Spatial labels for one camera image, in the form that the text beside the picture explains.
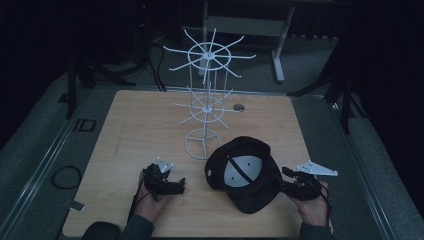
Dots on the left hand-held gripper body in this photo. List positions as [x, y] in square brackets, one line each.
[156, 180]

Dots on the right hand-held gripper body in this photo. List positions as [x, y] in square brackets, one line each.
[308, 185]

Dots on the black baseball cap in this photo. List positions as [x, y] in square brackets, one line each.
[255, 200]

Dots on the person's right hand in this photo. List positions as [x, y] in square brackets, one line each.
[313, 210]

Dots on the person's left hand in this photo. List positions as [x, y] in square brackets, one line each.
[150, 206]

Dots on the dark cloth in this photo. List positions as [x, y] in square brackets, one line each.
[100, 231]

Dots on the grey tape piece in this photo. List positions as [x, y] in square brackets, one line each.
[76, 205]

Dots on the black tripod stand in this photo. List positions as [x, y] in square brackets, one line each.
[71, 93]
[346, 106]

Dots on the black rectangular floor frame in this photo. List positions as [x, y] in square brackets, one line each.
[81, 125]

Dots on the white metal desk frame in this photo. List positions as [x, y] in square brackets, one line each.
[246, 26]

